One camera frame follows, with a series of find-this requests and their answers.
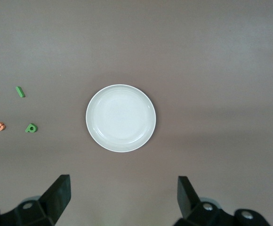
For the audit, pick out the beige round plate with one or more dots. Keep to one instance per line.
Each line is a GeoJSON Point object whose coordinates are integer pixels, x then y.
{"type": "Point", "coordinates": [121, 117]}

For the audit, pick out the green letter l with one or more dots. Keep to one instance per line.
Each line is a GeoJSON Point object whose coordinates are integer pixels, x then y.
{"type": "Point", "coordinates": [20, 91]}

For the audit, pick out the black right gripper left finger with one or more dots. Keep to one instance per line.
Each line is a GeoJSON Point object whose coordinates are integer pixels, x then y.
{"type": "Point", "coordinates": [56, 200]}

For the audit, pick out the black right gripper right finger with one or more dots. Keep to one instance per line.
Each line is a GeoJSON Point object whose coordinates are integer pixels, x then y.
{"type": "Point", "coordinates": [188, 202]}

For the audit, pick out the green letter p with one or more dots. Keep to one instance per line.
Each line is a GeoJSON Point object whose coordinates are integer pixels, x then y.
{"type": "Point", "coordinates": [27, 129]}

